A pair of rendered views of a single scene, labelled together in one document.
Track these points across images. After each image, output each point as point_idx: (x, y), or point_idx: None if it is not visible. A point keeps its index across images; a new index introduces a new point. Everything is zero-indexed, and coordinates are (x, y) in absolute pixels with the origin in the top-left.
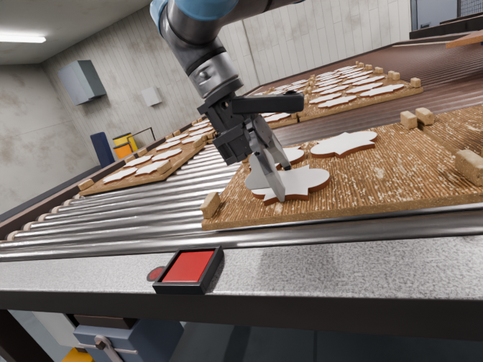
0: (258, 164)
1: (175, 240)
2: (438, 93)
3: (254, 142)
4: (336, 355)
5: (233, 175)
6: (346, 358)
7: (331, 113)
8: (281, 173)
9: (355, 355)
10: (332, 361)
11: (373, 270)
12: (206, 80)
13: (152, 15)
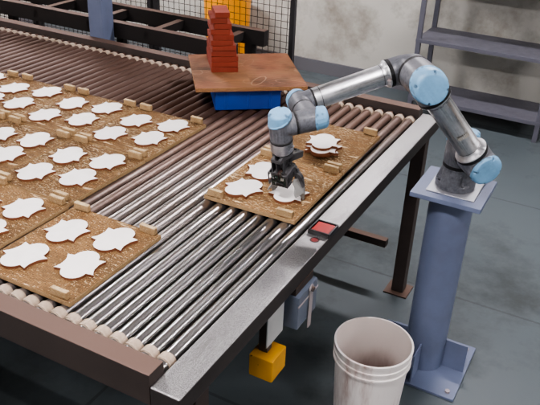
0: (296, 184)
1: (292, 233)
2: (219, 128)
3: (300, 173)
4: (217, 379)
5: (241, 205)
6: (224, 374)
7: (165, 150)
8: (276, 191)
9: (225, 368)
10: (220, 383)
11: (350, 202)
12: (291, 148)
13: (282, 121)
